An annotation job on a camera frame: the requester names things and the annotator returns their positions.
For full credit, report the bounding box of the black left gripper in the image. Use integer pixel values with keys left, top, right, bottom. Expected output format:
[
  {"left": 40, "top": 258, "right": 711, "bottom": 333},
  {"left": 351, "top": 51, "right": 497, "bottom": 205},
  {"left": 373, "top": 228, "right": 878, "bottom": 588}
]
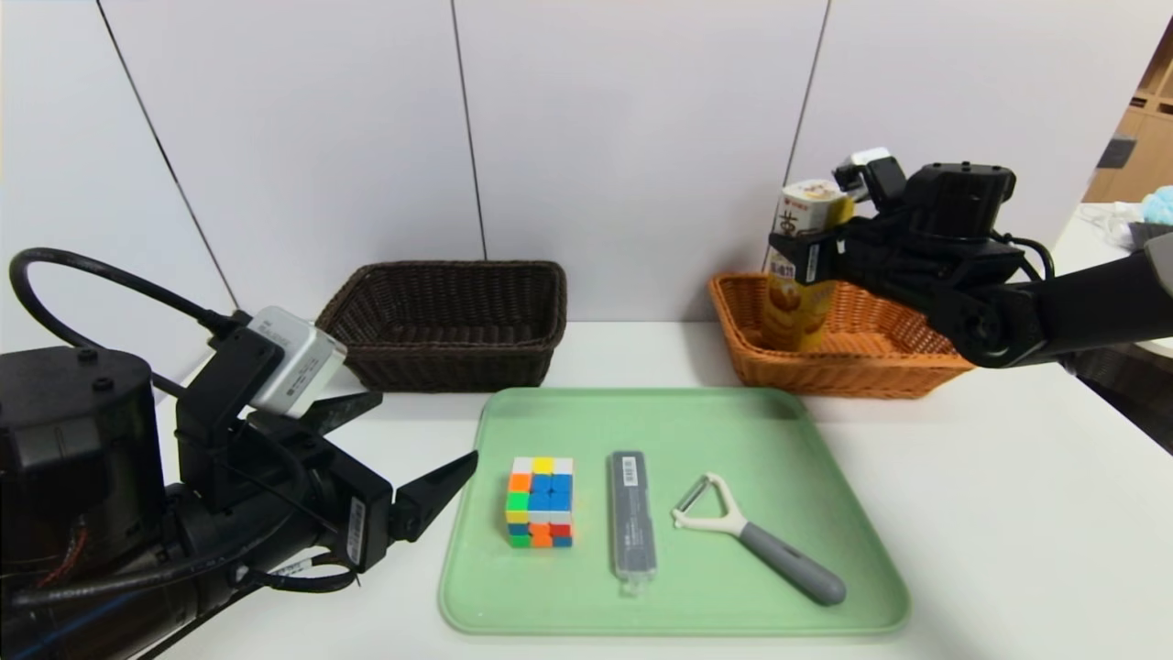
[{"left": 193, "top": 390, "right": 480, "bottom": 593}]

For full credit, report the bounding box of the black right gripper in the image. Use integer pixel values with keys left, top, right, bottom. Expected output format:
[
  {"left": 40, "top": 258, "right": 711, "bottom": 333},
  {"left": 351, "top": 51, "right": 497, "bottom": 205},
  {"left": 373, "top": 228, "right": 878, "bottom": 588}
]
[{"left": 768, "top": 214, "right": 920, "bottom": 300}]

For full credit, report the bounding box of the yellow potato chip box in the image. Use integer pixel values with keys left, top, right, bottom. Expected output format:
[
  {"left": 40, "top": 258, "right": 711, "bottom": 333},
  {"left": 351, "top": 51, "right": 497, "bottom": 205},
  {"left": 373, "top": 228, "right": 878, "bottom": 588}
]
[{"left": 761, "top": 179, "right": 858, "bottom": 354}]

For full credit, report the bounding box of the multicoloured puzzle cube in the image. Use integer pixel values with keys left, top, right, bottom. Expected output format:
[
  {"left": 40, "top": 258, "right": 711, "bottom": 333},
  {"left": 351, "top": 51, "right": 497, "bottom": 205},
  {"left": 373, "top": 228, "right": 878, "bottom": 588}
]
[{"left": 506, "top": 456, "right": 576, "bottom": 548}]

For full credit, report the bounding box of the grey slim barcode case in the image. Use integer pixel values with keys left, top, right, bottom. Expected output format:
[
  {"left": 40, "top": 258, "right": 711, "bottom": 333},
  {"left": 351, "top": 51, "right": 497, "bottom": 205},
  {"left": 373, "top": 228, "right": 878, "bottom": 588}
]
[{"left": 610, "top": 450, "right": 658, "bottom": 595}]

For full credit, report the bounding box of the dark brown wicker basket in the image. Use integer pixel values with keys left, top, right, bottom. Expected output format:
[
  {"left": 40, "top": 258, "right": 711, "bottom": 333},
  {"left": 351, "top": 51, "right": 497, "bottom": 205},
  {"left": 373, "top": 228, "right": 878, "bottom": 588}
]
[{"left": 318, "top": 262, "right": 568, "bottom": 394}]

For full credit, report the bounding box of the orange wicker basket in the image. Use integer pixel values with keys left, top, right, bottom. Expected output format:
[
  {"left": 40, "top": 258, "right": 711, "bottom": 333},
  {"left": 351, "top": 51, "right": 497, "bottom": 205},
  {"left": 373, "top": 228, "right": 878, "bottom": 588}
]
[{"left": 708, "top": 273, "right": 977, "bottom": 401}]

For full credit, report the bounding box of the small dark background basket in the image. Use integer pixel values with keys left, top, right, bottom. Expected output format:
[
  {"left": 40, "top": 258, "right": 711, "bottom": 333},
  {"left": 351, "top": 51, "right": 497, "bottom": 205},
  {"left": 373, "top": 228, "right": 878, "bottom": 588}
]
[{"left": 1127, "top": 224, "right": 1173, "bottom": 262}]

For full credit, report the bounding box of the light green plastic tray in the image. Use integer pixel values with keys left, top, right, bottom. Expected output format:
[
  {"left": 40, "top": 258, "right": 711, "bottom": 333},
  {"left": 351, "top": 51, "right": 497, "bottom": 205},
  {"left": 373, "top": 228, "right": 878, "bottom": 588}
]
[{"left": 439, "top": 387, "right": 911, "bottom": 636}]

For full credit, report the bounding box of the white background table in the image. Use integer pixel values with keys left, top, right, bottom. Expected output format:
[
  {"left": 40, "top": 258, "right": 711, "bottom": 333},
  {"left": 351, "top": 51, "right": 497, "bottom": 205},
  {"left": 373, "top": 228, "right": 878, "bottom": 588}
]
[{"left": 1049, "top": 206, "right": 1173, "bottom": 358}]

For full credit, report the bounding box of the white crumpled cloth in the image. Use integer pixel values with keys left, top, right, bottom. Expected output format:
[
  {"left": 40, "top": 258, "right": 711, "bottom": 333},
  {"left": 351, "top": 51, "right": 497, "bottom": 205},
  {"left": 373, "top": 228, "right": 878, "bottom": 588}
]
[{"left": 1079, "top": 203, "right": 1142, "bottom": 248}]

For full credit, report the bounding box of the wooden shelf unit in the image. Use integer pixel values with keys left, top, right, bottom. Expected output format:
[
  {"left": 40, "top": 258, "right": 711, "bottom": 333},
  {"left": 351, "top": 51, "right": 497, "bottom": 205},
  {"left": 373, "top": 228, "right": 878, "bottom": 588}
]
[{"left": 1081, "top": 9, "right": 1173, "bottom": 207}]

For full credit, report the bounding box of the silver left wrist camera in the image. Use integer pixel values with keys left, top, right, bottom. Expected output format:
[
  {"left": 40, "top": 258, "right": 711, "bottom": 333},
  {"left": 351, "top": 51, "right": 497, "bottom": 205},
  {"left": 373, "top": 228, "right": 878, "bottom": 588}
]
[{"left": 246, "top": 306, "right": 349, "bottom": 418}]

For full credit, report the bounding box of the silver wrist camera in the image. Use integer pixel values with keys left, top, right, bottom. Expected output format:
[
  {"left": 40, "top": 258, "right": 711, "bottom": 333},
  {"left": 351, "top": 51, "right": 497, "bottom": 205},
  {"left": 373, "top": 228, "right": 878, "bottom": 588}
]
[
  {"left": 246, "top": 306, "right": 349, "bottom": 418},
  {"left": 832, "top": 147, "right": 910, "bottom": 214}
]

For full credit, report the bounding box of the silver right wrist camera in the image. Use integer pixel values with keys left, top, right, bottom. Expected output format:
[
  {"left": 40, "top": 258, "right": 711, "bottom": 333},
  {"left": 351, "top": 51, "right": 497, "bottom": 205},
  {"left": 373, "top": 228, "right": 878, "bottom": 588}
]
[{"left": 832, "top": 147, "right": 910, "bottom": 214}]

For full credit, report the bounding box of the cream peeler with grey handle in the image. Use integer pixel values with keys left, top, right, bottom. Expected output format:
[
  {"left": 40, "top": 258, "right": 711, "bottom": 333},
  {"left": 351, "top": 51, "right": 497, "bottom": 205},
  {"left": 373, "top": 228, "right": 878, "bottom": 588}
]
[{"left": 670, "top": 473, "right": 847, "bottom": 606}]

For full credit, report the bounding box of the thick black camera cable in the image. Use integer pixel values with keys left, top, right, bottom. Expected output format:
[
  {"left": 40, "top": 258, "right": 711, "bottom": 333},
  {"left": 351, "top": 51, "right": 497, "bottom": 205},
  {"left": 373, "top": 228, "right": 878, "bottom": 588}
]
[{"left": 9, "top": 247, "right": 248, "bottom": 395}]

